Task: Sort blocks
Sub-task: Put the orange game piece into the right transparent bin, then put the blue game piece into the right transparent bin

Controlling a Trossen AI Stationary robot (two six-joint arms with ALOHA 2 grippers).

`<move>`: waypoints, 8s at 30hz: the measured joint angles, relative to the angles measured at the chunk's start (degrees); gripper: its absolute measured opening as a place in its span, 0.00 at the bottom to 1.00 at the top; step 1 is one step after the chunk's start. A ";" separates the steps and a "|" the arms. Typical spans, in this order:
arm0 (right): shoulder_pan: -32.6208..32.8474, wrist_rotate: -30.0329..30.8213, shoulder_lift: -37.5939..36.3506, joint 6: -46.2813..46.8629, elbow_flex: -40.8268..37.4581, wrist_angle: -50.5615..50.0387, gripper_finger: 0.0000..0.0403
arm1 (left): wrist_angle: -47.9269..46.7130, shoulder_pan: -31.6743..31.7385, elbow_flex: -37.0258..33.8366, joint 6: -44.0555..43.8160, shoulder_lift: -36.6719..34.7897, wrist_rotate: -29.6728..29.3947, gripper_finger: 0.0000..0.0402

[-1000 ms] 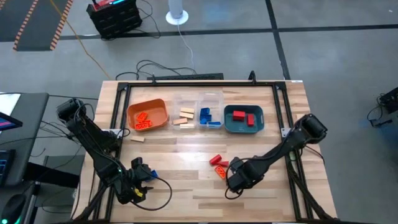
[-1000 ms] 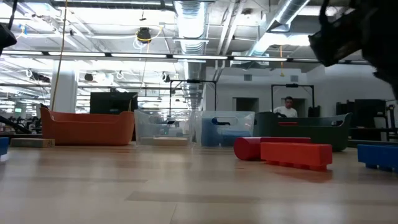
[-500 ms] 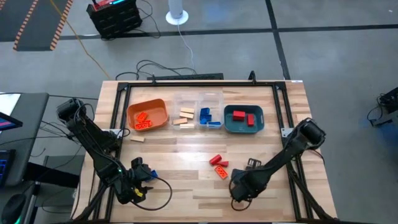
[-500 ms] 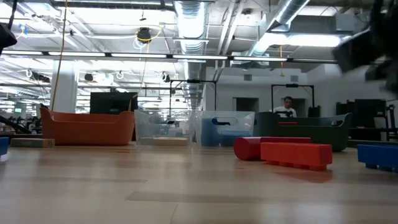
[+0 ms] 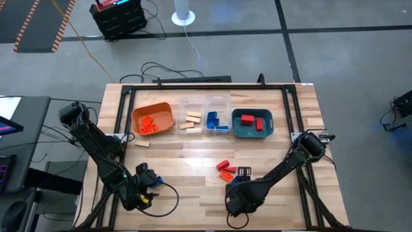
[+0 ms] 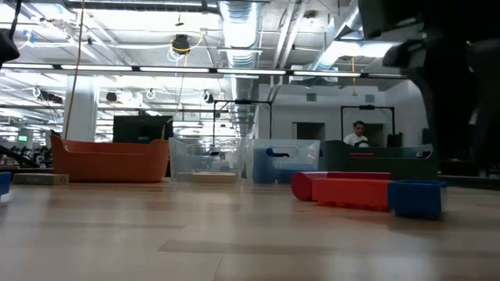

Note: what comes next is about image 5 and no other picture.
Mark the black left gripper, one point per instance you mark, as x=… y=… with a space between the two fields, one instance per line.
x=143 y=187

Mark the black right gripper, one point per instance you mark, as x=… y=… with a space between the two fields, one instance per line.
x=244 y=198

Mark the thin red wooden block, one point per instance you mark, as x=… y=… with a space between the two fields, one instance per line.
x=230 y=169

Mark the red wooden cylinder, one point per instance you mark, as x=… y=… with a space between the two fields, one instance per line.
x=222 y=165

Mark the plain wooden block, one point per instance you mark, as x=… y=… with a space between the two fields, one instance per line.
x=186 y=125
x=192 y=119
x=193 y=130
x=142 y=143
x=194 y=114

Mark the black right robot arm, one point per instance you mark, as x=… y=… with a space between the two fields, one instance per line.
x=283 y=167

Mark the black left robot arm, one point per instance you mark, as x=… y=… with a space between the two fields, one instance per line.
x=93 y=145

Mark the dark teal plastic bin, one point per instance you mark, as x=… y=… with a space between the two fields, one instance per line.
x=237 y=129

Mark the clear plastic bin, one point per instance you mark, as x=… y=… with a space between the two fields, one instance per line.
x=183 y=106
x=222 y=103

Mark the orange plastic bin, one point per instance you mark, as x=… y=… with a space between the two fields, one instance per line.
x=161 y=111

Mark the black power strip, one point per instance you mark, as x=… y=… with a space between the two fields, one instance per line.
x=193 y=79

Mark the black side desk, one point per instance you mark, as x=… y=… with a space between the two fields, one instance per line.
x=29 y=135

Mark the black computer mouse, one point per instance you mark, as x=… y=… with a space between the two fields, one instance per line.
x=11 y=216

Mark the backlit keyboard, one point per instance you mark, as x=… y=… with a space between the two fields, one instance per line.
x=4 y=174

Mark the computer screen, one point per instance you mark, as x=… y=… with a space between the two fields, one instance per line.
x=9 y=126

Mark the white sheet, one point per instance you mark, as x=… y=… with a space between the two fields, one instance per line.
x=8 y=106

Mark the white round-base stand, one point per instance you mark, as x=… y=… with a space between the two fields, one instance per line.
x=183 y=16

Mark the black floor equipment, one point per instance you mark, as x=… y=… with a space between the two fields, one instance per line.
x=400 y=109

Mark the black equipment case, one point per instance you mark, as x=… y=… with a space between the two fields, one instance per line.
x=119 y=22

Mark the red electronic device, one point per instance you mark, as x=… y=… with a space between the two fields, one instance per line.
x=107 y=4

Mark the black hazard-striped floor mat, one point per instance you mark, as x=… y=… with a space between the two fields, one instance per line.
x=38 y=22

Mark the black aluminium table frame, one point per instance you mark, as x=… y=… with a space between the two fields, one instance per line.
x=209 y=87

